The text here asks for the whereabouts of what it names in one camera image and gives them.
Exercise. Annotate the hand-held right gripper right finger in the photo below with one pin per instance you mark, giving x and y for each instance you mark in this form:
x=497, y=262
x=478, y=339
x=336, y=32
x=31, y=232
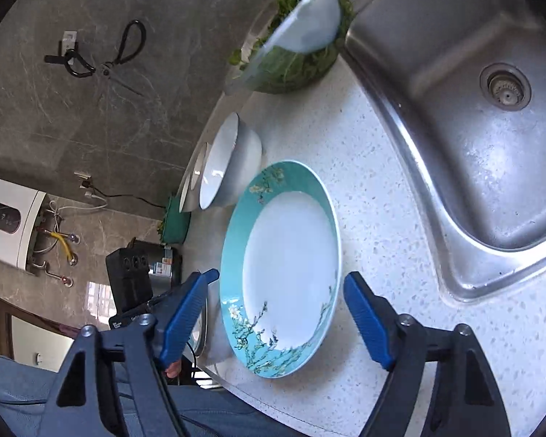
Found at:
x=368, y=323

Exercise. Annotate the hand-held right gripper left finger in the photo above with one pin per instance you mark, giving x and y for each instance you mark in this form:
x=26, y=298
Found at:
x=186, y=316

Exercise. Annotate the teal floral rim plate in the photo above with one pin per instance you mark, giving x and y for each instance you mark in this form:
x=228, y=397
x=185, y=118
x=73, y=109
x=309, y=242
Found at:
x=286, y=259

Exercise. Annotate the brown-rimmed white bowl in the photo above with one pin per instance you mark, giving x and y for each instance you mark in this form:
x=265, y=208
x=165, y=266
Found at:
x=189, y=193

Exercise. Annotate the large white plate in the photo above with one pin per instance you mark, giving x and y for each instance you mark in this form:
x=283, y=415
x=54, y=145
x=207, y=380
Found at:
x=236, y=168

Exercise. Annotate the person's left hand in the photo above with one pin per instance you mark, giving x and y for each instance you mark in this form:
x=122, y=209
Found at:
x=174, y=368

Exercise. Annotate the teal plastic basin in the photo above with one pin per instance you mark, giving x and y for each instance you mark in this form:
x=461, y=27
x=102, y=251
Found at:
x=175, y=227

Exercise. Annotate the metal water pipe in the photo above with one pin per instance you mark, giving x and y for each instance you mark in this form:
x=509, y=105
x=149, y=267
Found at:
x=50, y=274

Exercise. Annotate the white water heater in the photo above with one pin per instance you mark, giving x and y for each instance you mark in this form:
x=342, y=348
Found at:
x=4, y=243

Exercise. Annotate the person's blue jeans leg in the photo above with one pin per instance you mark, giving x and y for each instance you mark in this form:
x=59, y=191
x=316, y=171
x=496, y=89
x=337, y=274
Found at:
x=9, y=387

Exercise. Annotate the stainless steel sink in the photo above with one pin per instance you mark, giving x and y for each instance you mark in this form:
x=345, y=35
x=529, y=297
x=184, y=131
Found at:
x=437, y=100

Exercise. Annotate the clear glass bowl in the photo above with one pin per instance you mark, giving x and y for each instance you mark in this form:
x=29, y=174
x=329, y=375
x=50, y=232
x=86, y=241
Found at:
x=255, y=68

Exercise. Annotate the green leafy vegetables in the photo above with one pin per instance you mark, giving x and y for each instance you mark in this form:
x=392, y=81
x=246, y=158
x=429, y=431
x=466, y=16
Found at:
x=300, y=70

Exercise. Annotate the sink drain strainer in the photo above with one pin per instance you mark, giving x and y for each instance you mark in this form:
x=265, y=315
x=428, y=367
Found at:
x=505, y=87

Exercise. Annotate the white deep bowl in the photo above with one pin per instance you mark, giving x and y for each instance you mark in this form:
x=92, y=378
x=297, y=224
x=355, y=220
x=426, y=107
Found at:
x=314, y=18

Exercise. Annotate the wall power outlet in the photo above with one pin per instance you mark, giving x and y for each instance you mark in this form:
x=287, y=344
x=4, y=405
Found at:
x=82, y=176

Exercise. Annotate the adhesive wall hook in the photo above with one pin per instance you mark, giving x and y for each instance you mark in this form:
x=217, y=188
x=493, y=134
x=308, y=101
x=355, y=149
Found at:
x=69, y=38

